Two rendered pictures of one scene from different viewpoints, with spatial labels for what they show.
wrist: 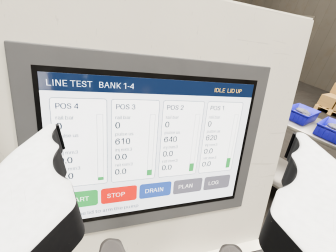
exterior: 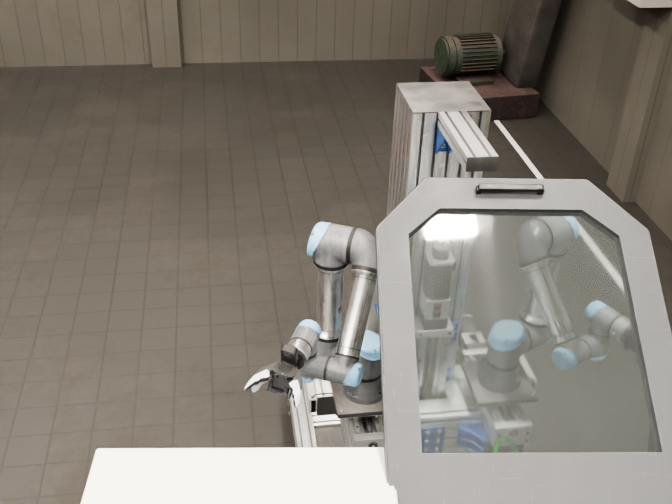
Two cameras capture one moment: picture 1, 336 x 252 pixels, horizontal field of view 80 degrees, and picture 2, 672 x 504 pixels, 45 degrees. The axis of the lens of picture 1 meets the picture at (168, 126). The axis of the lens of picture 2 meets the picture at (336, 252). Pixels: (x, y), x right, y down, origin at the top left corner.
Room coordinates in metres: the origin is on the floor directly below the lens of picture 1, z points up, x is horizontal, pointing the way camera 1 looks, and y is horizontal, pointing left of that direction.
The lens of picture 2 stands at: (1.62, 0.69, 2.99)
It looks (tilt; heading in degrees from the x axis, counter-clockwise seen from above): 33 degrees down; 199
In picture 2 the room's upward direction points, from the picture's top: 2 degrees clockwise
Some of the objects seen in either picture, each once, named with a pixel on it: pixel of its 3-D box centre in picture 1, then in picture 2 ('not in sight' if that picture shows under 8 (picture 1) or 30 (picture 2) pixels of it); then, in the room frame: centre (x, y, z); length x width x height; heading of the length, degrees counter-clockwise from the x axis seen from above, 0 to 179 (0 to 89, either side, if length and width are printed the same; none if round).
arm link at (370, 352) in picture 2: not in sight; (364, 352); (-0.46, 0.09, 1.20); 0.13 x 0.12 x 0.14; 93
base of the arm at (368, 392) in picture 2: not in sight; (364, 379); (-0.46, 0.10, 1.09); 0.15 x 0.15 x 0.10
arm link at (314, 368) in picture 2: not in sight; (309, 364); (-0.19, 0.00, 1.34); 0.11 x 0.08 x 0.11; 93
